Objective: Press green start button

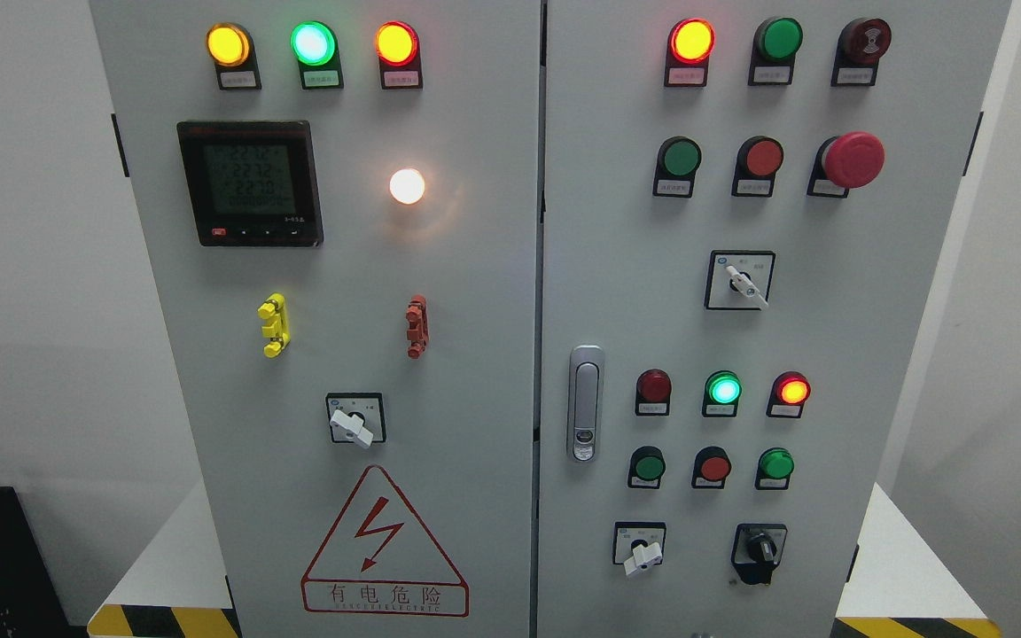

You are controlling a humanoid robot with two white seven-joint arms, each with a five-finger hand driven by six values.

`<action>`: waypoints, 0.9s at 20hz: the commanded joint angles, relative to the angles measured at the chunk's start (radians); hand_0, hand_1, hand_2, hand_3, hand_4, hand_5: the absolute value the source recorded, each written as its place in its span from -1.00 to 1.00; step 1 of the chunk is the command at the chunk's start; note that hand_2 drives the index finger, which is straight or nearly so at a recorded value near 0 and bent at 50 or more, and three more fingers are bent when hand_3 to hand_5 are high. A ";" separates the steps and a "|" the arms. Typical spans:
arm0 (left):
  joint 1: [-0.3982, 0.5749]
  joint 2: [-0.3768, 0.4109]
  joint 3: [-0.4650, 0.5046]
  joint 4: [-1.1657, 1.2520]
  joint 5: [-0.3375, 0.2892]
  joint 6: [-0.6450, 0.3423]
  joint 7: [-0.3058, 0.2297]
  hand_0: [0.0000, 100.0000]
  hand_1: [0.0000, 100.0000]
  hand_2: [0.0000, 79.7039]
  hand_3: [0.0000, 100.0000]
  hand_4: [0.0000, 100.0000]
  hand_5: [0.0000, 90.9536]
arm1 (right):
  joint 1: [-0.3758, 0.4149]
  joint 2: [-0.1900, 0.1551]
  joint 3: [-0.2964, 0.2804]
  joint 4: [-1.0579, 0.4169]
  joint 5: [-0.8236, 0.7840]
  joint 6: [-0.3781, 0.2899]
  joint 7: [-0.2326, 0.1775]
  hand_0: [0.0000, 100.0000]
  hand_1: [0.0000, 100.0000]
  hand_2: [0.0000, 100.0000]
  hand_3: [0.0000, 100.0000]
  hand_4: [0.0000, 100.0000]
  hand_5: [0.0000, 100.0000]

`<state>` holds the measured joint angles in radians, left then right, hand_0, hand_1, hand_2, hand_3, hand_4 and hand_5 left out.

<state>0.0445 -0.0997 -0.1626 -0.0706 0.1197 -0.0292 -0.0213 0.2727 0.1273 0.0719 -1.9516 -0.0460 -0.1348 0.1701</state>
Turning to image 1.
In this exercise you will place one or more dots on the silver cabinet door handle lock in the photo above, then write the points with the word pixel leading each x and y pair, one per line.
pixel 583 409

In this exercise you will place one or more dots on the green indicator light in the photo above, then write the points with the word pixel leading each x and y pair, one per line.
pixel 722 393
pixel 318 58
pixel 774 49

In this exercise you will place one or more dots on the lower red push button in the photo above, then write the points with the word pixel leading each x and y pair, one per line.
pixel 711 468

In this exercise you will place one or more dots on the green indicator light top left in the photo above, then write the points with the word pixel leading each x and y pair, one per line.
pixel 318 58

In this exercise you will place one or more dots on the bottom white rotary selector switch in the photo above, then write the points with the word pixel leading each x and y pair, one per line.
pixel 637 546

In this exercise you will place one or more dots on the yellow indicator light top left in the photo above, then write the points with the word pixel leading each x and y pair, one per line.
pixel 235 64

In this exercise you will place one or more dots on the red electrical hazard warning sticker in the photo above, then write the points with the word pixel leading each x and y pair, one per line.
pixel 379 557

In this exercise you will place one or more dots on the green start button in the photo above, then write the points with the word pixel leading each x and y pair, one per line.
pixel 647 467

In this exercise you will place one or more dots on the upper green push button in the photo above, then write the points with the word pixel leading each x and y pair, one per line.
pixel 676 166

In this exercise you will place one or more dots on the lower right green push button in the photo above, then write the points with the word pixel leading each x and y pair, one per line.
pixel 774 469

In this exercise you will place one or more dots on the yellow terminal connector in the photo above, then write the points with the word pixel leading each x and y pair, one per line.
pixel 272 313

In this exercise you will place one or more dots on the dark red buzzer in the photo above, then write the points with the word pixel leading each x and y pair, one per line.
pixel 861 45

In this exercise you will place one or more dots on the black digital power meter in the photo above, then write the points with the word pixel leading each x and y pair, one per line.
pixel 252 183

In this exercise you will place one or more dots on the white platform with hazard stripes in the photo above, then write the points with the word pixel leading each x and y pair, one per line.
pixel 897 588

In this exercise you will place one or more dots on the grey electrical control cabinet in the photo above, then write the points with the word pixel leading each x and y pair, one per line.
pixel 537 132

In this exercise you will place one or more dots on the lit red-orange indicator top right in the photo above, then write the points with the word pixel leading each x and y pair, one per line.
pixel 688 49

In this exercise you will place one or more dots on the lower right red indicator light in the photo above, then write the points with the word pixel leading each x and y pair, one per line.
pixel 788 395

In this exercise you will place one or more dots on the left door rotary selector switch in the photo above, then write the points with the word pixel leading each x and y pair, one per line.
pixel 356 418

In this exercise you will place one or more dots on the red emergency stop mushroom button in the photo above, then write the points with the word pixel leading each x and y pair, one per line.
pixel 844 162

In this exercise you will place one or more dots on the green indicator light top right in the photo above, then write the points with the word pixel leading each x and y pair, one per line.
pixel 774 49

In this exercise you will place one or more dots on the orange indicator light top left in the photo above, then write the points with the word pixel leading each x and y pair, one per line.
pixel 398 49

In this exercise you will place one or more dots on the red push button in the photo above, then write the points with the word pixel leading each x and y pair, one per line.
pixel 756 166
pixel 711 468

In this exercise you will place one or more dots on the upper red push button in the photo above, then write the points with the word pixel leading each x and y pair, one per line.
pixel 756 166

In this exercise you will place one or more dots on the green push button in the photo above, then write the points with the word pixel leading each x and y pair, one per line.
pixel 676 166
pixel 774 469

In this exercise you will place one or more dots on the lower left red indicator light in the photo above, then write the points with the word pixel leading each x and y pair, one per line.
pixel 652 393

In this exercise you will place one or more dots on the bottom black knob selector switch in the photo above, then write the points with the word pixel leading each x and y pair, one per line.
pixel 757 551

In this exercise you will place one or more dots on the red terminal connector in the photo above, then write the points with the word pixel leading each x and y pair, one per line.
pixel 416 315

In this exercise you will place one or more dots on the white glowing indicator lamp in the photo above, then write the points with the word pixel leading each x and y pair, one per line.
pixel 407 186

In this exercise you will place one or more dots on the lower middle green indicator light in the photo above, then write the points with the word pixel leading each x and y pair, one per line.
pixel 722 393

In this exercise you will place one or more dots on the upper right rotary selector switch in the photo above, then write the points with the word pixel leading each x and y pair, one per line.
pixel 739 280

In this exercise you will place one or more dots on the red indicator light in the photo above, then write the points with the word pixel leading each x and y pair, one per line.
pixel 788 395
pixel 652 393

